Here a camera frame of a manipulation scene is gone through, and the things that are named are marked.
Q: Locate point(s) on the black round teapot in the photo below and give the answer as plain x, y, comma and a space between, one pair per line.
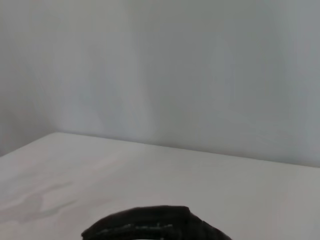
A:
150, 220

